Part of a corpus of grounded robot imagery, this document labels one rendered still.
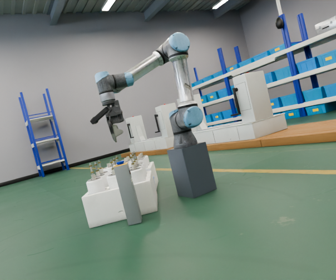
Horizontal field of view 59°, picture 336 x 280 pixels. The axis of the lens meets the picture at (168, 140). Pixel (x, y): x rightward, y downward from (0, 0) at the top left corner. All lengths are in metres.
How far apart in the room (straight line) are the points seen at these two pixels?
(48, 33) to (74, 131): 2.60
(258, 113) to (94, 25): 6.49
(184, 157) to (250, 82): 1.88
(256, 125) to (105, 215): 2.16
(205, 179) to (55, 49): 7.14
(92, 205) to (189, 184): 0.56
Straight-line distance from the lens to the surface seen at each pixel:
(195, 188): 1.78
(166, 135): 4.99
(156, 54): 1.84
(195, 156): 1.78
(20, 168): 7.92
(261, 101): 3.52
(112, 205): 1.72
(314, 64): 6.00
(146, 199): 1.69
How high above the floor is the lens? 0.45
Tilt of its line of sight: 3 degrees down
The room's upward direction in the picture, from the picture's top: 14 degrees counter-clockwise
